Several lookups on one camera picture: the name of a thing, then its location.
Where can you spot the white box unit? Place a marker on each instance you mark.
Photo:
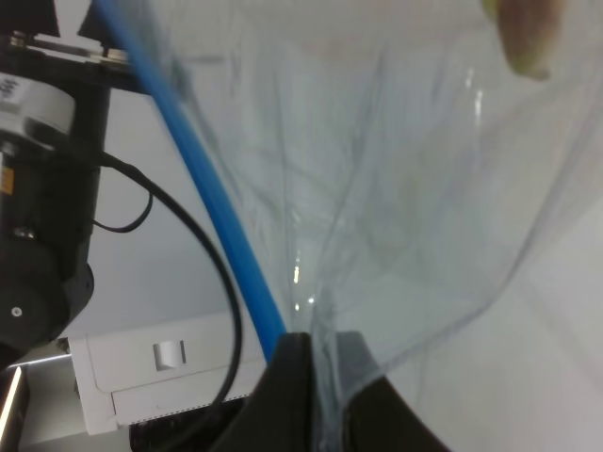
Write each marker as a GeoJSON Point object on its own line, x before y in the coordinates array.
{"type": "Point", "coordinates": [127, 377]}

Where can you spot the clear zip bag blue seal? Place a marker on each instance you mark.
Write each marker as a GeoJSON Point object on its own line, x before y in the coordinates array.
{"type": "Point", "coordinates": [371, 166]}

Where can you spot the yellow pear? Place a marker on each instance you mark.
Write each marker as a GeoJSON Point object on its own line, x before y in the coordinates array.
{"type": "Point", "coordinates": [528, 32]}

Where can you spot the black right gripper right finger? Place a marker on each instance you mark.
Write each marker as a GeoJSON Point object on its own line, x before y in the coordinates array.
{"type": "Point", "coordinates": [370, 413]}

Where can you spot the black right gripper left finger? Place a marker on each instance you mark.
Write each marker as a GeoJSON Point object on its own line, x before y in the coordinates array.
{"type": "Point", "coordinates": [282, 413]}

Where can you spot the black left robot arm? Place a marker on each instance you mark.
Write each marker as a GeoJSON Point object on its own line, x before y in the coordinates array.
{"type": "Point", "coordinates": [54, 109]}

